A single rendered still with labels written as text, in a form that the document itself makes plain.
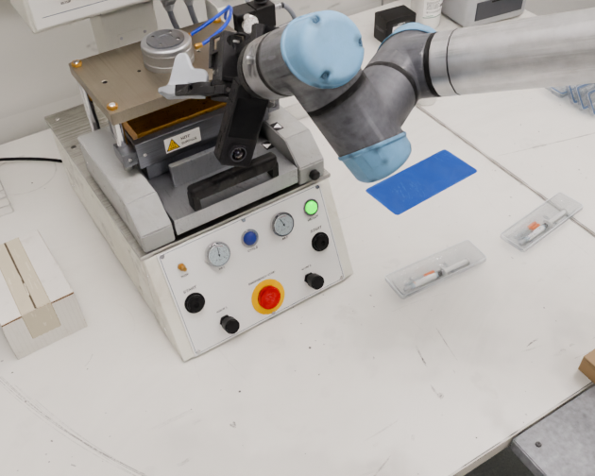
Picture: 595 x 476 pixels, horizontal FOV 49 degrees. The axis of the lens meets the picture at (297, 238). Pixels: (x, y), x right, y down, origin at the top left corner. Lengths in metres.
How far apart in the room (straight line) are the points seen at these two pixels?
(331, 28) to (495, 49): 0.19
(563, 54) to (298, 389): 0.61
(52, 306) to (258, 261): 0.34
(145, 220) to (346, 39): 0.45
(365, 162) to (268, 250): 0.40
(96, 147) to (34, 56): 0.53
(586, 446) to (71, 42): 1.30
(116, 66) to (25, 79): 0.56
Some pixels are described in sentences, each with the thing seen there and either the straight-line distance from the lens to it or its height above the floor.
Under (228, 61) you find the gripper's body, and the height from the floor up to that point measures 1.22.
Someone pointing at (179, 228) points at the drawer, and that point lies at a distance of 1.01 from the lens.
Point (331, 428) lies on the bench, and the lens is 1.01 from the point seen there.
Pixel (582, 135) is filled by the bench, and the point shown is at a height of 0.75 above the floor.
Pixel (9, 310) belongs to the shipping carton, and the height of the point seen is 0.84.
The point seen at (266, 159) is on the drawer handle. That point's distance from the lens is 1.02.
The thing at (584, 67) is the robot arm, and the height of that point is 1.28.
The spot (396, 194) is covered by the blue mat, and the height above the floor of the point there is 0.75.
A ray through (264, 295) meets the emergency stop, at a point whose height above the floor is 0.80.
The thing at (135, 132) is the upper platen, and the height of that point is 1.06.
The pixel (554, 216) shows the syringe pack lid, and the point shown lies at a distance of 1.34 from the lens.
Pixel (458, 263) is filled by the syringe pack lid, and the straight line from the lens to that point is 1.20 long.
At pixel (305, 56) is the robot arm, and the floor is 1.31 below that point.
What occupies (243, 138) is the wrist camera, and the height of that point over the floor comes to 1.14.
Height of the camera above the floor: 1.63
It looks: 44 degrees down
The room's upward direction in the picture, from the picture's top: 3 degrees counter-clockwise
